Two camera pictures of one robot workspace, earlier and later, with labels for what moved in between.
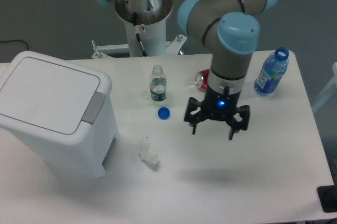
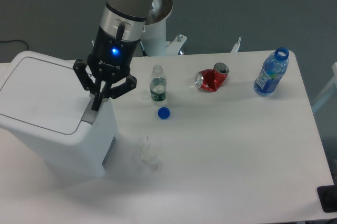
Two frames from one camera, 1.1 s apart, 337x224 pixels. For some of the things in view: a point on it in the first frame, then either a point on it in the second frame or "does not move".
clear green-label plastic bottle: x=158 y=83 does not move
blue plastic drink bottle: x=274 y=68 does not move
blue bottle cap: x=164 y=113 does not move
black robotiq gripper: x=219 y=106 to x=110 y=60
